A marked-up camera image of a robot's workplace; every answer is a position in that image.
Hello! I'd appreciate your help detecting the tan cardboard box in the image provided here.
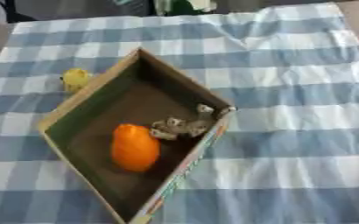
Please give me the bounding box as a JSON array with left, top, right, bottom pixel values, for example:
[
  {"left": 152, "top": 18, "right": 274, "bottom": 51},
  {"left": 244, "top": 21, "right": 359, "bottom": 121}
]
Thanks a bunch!
[{"left": 37, "top": 46, "right": 238, "bottom": 224}]

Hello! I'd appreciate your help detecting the grey soft toy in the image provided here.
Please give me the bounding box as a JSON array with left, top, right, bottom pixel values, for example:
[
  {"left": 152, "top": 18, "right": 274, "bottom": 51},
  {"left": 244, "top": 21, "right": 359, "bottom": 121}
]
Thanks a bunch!
[{"left": 149, "top": 103, "right": 216, "bottom": 142}]

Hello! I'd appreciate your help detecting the orange toy fruit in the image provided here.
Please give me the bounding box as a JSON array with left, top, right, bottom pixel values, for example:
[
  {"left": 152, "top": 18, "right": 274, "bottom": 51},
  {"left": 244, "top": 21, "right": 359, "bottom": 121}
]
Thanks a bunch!
[{"left": 109, "top": 123, "right": 163, "bottom": 173}]

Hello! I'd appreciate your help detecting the yellow toy fruit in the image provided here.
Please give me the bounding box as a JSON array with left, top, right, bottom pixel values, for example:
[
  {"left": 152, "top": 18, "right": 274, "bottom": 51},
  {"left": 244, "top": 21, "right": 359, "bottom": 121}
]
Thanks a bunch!
[{"left": 60, "top": 67, "right": 91, "bottom": 93}]

